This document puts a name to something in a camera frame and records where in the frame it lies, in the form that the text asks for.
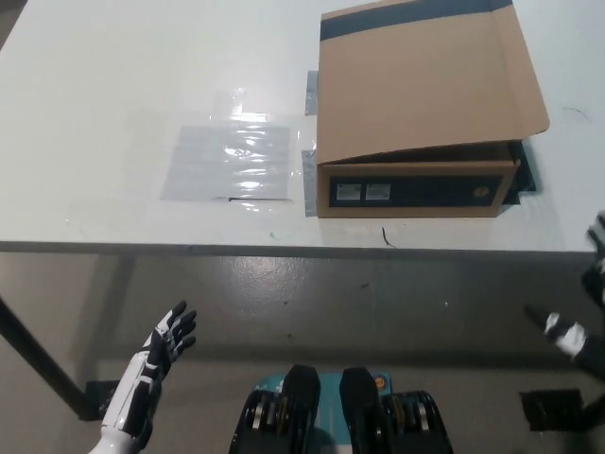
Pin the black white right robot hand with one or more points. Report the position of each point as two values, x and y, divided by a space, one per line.
567 338

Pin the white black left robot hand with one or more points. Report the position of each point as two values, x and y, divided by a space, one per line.
142 378

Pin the brown cardboard storage box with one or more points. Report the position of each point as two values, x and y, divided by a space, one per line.
416 99

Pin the black teal robot body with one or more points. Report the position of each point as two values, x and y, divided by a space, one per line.
302 406

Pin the black floor tape patch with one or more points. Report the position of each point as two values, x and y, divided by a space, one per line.
101 397
550 409

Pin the black table leg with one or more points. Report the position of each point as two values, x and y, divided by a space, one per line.
42 357

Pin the clear plastic sheet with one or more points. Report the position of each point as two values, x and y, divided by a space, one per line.
231 161

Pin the grey tape strip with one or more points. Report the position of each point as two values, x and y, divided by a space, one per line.
309 182
312 92

